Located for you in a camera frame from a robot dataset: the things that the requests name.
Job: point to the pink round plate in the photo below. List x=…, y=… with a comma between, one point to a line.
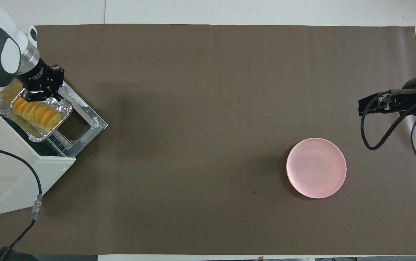
x=316, y=168

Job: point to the brown table mat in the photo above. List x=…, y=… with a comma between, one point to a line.
x=193, y=108

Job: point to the glass oven door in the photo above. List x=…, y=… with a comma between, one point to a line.
x=91, y=119

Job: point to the aluminium foil tray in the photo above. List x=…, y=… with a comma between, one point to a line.
x=1, y=105

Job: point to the cream toaster oven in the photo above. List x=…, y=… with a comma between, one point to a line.
x=12, y=170

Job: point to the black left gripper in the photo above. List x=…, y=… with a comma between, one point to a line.
x=35, y=76

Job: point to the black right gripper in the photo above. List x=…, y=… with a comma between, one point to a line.
x=414, y=105

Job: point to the yellow sliced bread loaf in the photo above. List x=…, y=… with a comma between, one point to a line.
x=39, y=114

